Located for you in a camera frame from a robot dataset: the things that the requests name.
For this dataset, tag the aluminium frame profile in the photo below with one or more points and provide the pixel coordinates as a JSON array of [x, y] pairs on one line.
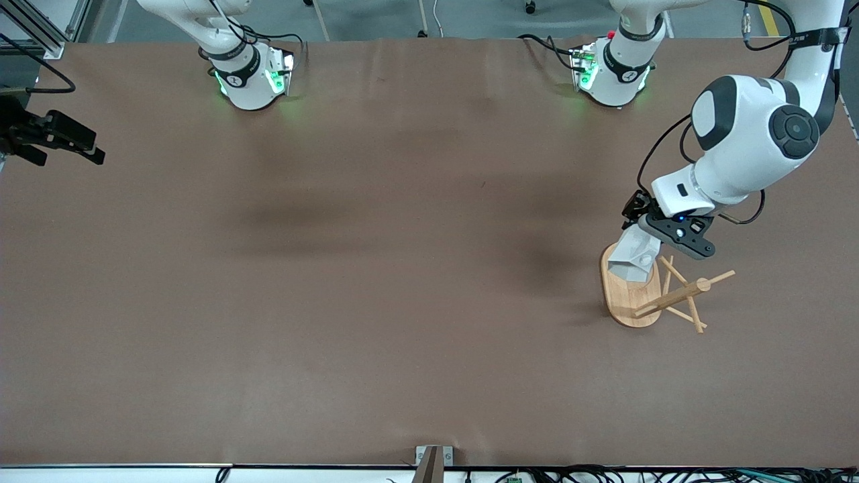
[[40, 30]]

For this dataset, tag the wooden cup rack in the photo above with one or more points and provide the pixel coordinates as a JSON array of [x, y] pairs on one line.
[[631, 302]]

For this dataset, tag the grey metal camera bracket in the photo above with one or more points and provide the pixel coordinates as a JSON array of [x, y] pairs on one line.
[[433, 463]]

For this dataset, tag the white faceted cup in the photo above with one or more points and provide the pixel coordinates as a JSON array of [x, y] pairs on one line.
[[631, 258]]

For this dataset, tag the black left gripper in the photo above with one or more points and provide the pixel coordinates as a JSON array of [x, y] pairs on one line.
[[635, 204]]

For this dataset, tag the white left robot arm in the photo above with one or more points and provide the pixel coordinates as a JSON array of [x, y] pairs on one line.
[[751, 134]]

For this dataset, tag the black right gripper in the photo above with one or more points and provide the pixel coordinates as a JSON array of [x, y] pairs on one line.
[[21, 129]]

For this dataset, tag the brown table cover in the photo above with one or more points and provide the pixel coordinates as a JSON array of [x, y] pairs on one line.
[[402, 302]]

